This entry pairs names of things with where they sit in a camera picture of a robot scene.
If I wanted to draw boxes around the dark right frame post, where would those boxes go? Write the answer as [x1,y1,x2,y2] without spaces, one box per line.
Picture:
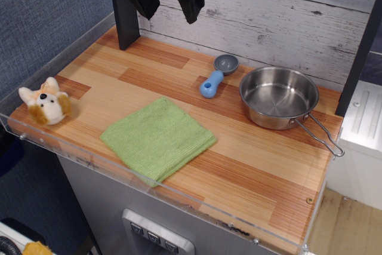
[335,0,381,117]

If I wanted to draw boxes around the plush dog head toy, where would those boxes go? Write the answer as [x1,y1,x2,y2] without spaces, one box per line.
[18,77,72,125]

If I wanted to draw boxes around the blue and grey spoon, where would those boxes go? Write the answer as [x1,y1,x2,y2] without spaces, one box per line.
[199,54,239,99]

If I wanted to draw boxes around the grey cabinet with button panel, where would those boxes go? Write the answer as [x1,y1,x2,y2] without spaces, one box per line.
[59,156,309,254]

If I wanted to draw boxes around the green cloth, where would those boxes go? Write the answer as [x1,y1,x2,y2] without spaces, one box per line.
[100,97,216,188]

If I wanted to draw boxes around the stainless steel pan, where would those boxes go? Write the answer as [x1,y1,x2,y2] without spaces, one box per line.
[239,67,345,157]

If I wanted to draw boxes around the yellow object at corner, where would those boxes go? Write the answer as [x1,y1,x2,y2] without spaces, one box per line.
[21,241,53,255]

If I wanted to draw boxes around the white metal side unit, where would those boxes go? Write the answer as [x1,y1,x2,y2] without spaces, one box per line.
[326,81,381,210]

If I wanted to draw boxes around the dark grey vertical post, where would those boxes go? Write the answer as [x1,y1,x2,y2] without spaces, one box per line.
[112,0,140,50]

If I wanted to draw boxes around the clear acrylic table guard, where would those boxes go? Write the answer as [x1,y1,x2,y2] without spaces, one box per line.
[1,14,332,254]

